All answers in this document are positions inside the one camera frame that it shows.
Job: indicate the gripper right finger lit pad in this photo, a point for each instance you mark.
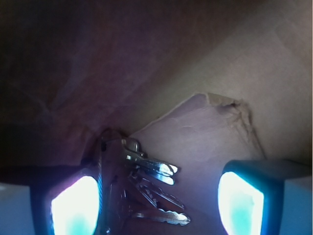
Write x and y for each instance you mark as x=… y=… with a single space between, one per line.
x=267 y=197

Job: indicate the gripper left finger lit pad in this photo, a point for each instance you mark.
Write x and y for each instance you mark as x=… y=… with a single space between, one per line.
x=65 y=202

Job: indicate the silver key bunch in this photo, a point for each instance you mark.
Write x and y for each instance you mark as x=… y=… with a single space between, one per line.
x=126 y=187

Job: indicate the brown paper bag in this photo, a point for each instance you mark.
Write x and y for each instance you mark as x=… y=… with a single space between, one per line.
x=197 y=82

